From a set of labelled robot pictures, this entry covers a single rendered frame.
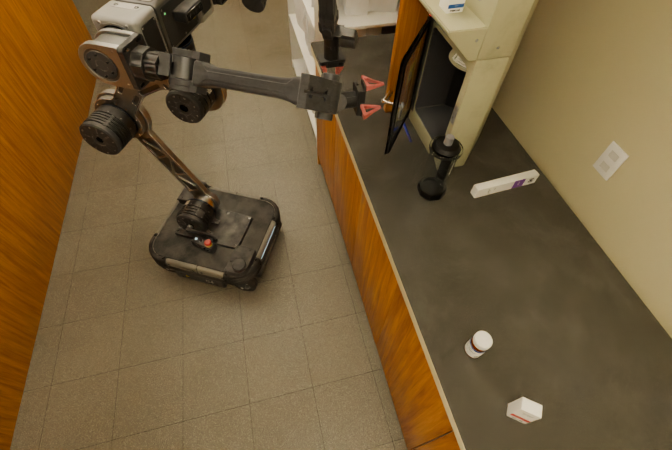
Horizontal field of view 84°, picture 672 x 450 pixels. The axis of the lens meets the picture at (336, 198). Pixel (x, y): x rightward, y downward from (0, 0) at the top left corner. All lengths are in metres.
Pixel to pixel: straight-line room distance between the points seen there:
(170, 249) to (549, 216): 1.79
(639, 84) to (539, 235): 0.53
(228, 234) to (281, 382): 0.80
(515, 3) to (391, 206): 0.70
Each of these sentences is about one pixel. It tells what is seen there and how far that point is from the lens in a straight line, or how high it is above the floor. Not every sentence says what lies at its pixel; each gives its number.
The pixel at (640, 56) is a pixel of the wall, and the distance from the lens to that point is 1.41.
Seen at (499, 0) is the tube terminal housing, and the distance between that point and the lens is 1.15.
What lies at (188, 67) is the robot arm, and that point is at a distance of 1.06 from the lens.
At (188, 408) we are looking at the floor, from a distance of 2.13.
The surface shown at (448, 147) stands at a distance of 1.26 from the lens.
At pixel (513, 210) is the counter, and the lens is 1.49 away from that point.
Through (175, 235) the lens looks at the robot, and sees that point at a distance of 2.25.
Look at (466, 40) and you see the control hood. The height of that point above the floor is 1.48.
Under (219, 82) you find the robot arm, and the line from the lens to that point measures 0.99.
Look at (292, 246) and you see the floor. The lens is 2.34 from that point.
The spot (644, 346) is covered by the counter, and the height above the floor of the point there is 0.94.
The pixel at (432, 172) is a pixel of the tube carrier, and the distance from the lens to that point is 1.31.
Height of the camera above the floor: 2.01
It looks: 52 degrees down
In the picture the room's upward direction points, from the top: 2 degrees clockwise
